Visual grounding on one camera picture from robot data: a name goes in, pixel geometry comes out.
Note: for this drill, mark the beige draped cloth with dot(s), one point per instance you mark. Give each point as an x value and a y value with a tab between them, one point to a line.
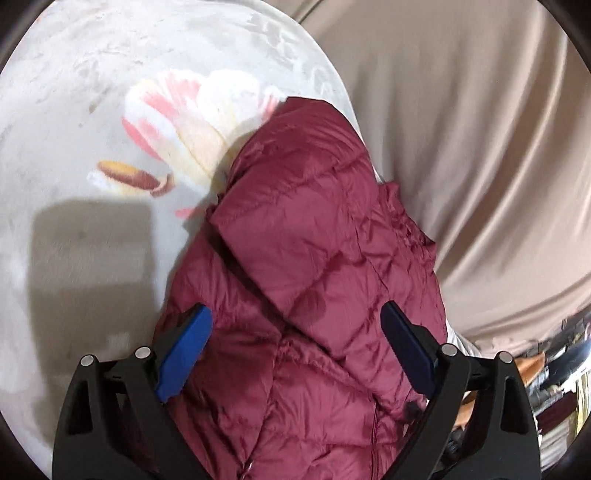
461	138

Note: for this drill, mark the dark red cloth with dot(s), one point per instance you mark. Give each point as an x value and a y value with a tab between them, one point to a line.
556	415

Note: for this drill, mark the floral fleece blanket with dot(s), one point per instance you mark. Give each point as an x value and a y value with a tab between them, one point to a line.
69	115

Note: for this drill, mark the maroon puffer jacket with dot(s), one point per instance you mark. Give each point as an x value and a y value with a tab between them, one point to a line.
295	258

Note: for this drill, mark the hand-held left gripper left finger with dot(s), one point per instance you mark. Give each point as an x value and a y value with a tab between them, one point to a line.
184	350

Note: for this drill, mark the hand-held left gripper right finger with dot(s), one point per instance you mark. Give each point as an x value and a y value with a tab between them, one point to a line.
411	351

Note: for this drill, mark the brown leather item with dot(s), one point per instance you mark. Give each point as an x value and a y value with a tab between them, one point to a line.
527	367

